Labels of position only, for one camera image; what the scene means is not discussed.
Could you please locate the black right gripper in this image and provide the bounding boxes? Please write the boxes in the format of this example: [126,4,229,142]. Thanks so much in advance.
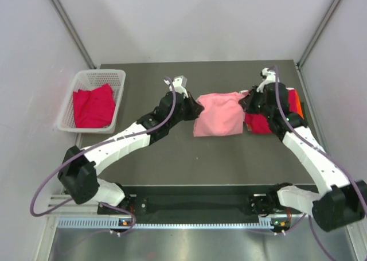
[239,85,273,119]

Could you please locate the light pink t shirt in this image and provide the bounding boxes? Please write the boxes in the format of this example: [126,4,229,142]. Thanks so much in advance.
[193,92,245,137]

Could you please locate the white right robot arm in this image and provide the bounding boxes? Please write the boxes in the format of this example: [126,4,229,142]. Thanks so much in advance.
[239,83,366,232]

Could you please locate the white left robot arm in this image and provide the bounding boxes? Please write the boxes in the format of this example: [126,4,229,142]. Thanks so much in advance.
[57,92,204,213]

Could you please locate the folded crimson t shirt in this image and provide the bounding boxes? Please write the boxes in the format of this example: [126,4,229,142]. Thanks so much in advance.
[244,88,297,134]

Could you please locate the folded orange t shirt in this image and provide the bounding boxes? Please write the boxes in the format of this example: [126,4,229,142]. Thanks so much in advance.
[293,89,304,119]

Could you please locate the crimson t shirt in basket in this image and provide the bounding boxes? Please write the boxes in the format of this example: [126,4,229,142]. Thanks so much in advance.
[72,84,115,128]

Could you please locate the white perforated plastic basket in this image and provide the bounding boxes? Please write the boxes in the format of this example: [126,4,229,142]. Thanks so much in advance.
[57,69,126,134]

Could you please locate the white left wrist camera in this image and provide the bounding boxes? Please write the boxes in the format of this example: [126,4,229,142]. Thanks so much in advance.
[164,75,189,98]

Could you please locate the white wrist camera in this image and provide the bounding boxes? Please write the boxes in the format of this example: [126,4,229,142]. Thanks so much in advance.
[164,75,189,98]
[256,68,279,93]

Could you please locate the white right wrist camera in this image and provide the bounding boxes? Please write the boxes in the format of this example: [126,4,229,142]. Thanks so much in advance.
[256,68,279,93]

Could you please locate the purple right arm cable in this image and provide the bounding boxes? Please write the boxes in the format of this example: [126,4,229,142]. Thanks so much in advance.
[269,65,367,261]

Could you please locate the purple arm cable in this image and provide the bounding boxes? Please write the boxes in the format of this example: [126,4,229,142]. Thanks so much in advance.
[30,76,177,239]
[269,65,367,261]

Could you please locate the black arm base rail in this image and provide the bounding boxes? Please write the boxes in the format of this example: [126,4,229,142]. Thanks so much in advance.
[97,185,296,224]

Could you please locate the grey slotted cable duct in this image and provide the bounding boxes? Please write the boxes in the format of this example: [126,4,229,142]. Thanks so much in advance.
[57,217,290,229]

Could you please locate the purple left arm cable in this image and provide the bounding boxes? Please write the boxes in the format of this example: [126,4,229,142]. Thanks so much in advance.
[30,76,177,239]

